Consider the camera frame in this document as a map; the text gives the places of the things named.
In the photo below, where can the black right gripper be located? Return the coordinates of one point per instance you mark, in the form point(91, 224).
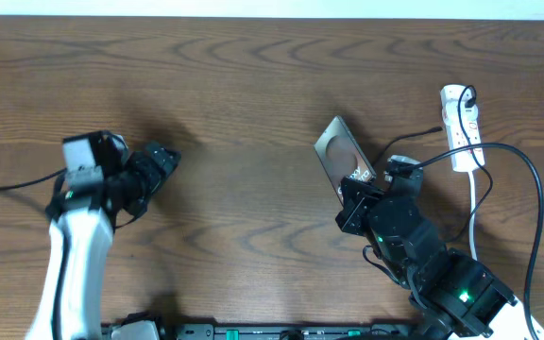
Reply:
point(353, 208)

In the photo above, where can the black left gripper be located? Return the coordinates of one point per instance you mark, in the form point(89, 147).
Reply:
point(154, 173)

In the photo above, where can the black Galaxy smartphone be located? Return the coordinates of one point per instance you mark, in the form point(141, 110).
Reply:
point(341, 156)

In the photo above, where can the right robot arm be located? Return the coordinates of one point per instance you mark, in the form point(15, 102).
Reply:
point(458, 295)

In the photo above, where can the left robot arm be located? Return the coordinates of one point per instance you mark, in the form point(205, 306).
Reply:
point(82, 228)

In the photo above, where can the white power strip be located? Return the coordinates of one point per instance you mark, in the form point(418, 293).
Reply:
point(460, 115)

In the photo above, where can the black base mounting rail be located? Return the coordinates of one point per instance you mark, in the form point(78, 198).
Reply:
point(147, 329)

